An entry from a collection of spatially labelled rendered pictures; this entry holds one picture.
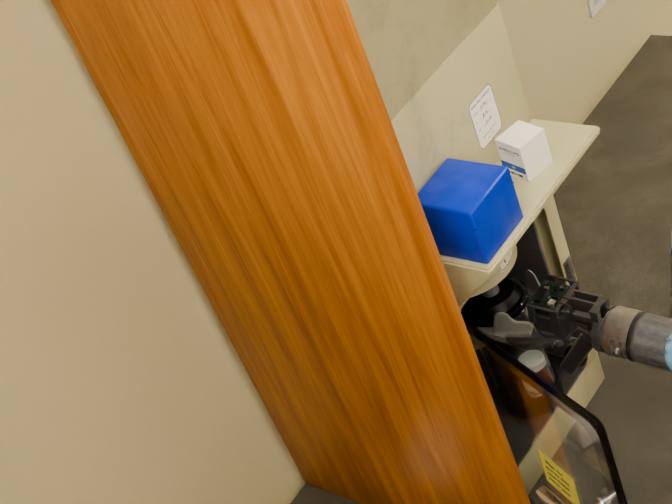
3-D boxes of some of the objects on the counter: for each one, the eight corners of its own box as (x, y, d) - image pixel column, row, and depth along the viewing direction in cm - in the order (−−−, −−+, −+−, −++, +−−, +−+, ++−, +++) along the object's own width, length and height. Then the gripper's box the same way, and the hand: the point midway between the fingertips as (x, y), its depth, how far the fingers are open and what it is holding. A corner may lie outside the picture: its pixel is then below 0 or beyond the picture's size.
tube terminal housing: (394, 474, 220) (233, 121, 175) (486, 347, 237) (361, -5, 191) (516, 516, 204) (373, 141, 159) (605, 377, 221) (499, 1, 176)
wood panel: (305, 483, 225) (-106, -295, 143) (314, 470, 227) (-86, -306, 145) (541, 571, 195) (192, -354, 112) (550, 556, 196) (212, -367, 114)
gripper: (628, 269, 188) (509, 243, 201) (579, 343, 180) (458, 311, 193) (636, 309, 193) (520, 281, 206) (589, 383, 185) (471, 349, 198)
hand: (499, 309), depth 201 cm, fingers closed on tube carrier, 10 cm apart
